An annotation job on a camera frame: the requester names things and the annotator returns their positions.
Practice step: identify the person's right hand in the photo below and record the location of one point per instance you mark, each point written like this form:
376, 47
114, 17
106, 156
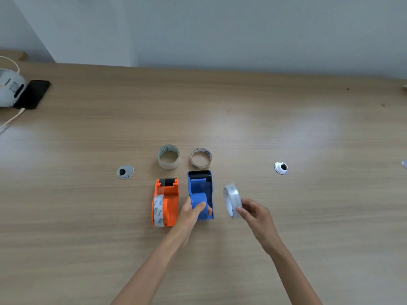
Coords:
260, 223

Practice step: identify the person's left hand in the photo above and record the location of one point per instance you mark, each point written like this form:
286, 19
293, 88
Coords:
187, 222

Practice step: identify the orange tape dispenser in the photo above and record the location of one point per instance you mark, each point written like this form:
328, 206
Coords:
171, 206

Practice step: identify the clear tape roll blue label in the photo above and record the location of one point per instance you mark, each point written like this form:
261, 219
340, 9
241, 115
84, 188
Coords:
158, 211

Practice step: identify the blue tape dispenser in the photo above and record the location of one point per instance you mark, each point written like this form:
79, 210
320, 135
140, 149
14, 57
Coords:
198, 187

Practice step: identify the plain clear tape roll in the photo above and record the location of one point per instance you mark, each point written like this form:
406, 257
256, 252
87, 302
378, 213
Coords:
232, 196

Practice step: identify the narrow tape core blue print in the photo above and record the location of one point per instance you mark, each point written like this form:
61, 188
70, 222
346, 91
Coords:
194, 165

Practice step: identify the wide cardboard tape core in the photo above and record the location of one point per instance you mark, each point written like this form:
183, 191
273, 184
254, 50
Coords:
168, 165

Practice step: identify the person's left forearm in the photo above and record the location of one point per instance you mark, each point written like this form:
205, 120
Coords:
146, 276

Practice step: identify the person's right forearm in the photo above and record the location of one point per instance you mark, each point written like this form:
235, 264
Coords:
294, 279

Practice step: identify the black smartphone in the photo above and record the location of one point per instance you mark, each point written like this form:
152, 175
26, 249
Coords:
31, 94

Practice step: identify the white grey headset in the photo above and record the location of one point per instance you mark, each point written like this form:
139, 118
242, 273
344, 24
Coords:
9, 88

